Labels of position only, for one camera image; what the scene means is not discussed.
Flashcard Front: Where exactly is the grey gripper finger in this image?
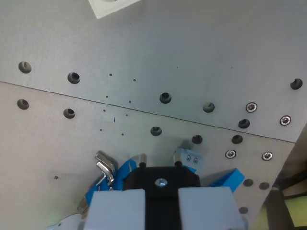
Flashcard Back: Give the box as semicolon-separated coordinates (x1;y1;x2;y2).
178;186;246;230
83;189;146;230

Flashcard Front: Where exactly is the black power plug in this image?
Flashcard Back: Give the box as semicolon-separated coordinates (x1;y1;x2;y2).
123;153;201;230

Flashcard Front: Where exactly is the blue plastic block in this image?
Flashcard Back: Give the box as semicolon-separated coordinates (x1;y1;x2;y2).
207;168;246;193

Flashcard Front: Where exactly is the blue plastic holder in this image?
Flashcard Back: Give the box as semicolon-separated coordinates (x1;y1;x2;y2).
84;157;139;209

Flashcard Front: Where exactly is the bent silver metal clamp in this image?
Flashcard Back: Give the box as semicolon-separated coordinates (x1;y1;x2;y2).
95;161;115;186
95;150;118;173

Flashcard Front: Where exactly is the light blue screwed bracket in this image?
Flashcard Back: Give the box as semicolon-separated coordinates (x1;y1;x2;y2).
176;146;205;173

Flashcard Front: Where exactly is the dark metal frame profile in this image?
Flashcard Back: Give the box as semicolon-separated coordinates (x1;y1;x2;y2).
249;129;307;230

